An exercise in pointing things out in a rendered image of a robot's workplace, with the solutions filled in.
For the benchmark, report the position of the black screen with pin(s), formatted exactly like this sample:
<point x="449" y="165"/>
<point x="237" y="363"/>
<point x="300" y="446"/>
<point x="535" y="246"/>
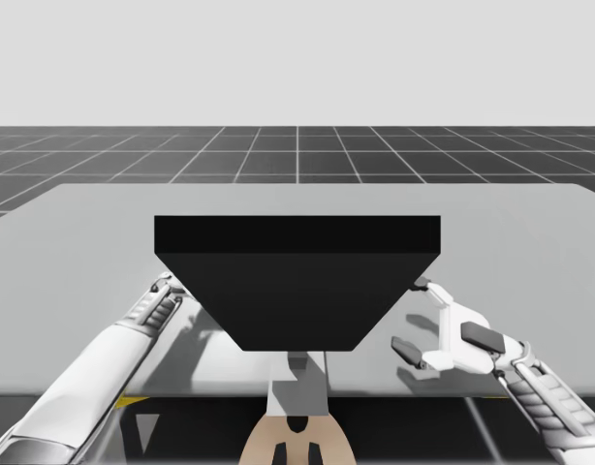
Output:
<point x="297" y="286"/>

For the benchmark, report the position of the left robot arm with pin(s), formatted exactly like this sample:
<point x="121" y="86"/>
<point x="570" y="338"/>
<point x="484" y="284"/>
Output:
<point x="84" y="378"/>

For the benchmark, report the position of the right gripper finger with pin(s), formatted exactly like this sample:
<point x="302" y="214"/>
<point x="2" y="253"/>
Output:
<point x="435" y="293"/>
<point x="409" y="352"/>

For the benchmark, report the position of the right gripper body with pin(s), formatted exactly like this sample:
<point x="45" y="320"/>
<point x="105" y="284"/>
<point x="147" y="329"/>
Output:
<point x="467" y="361"/>

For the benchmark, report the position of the grey stand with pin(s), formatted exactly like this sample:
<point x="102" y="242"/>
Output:
<point x="304" y="387"/>

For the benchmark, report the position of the tan robot part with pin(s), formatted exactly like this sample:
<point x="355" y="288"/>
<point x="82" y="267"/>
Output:
<point x="259" y="445"/>

